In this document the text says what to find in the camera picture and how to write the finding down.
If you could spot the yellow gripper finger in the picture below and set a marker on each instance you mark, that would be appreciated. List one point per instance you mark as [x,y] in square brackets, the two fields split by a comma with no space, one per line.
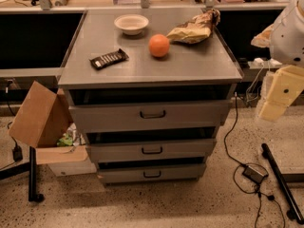
[286,85]
[262,40]

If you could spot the grey drawer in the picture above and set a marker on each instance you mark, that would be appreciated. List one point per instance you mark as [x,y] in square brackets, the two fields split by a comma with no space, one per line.
[158,150]
[158,173]
[150,116]

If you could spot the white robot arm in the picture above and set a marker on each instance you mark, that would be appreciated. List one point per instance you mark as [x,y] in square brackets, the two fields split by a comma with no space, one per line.
[285,40]

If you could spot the grey top drawer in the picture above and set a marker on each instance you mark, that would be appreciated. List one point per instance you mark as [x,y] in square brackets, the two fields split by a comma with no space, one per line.
[150,116]

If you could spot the grey metal drawer cabinet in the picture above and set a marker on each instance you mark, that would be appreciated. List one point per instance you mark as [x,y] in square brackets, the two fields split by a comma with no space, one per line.
[202,72]

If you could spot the grey bottom drawer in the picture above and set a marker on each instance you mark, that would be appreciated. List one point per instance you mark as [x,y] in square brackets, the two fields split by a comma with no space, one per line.
[158,173]

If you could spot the white power strip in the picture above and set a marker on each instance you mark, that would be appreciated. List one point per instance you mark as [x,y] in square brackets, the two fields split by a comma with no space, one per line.
[259,62]

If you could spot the yellow crumpled chip bag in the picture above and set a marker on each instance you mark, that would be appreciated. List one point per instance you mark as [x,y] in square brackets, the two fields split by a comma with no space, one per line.
[196,29]

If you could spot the black power adapter brick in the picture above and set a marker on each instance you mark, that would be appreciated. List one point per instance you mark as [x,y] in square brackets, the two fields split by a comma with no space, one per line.
[254,175]

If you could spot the orange fruit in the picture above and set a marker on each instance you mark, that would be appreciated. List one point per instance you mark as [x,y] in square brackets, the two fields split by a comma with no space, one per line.
[158,45]

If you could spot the black table leg right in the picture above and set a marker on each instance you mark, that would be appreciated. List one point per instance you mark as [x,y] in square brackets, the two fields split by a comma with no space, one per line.
[283,180]

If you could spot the black table leg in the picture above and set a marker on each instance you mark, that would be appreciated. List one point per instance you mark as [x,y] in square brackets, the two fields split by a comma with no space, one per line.
[283,180]
[30,167]

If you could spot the white paper bowl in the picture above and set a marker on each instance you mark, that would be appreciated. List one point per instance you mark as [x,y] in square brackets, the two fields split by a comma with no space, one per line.
[131,24]

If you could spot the black snack bar wrapper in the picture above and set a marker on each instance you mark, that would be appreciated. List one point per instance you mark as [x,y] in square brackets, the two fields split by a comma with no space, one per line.
[109,59]

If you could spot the green snack packet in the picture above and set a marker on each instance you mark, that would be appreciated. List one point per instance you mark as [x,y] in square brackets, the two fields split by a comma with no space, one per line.
[65,140]

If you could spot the brown cardboard box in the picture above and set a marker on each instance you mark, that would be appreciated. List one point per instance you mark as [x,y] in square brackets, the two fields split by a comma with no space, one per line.
[41,121]

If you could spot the black table leg left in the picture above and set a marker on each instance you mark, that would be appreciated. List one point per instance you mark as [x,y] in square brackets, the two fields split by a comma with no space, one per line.
[30,167]

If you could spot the black plug adapter left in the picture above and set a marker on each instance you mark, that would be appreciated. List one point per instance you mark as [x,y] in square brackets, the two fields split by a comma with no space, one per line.
[17,153]

